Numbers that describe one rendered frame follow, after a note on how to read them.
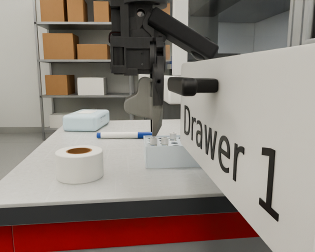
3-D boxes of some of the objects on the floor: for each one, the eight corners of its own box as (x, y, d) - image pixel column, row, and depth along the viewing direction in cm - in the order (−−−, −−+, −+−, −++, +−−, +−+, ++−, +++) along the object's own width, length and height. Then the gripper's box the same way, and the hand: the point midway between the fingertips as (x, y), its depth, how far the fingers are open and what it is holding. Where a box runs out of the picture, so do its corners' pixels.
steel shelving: (42, 140, 399) (31, -16, 363) (54, 133, 448) (45, -5, 412) (304, 139, 407) (318, -14, 371) (288, 132, 455) (299, -4, 419)
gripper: (113, 5, 50) (116, 128, 53) (107, -14, 39) (112, 142, 43) (163, 6, 50) (162, 127, 54) (171, -12, 39) (170, 141, 43)
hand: (157, 125), depth 48 cm, fingers open, 3 cm apart
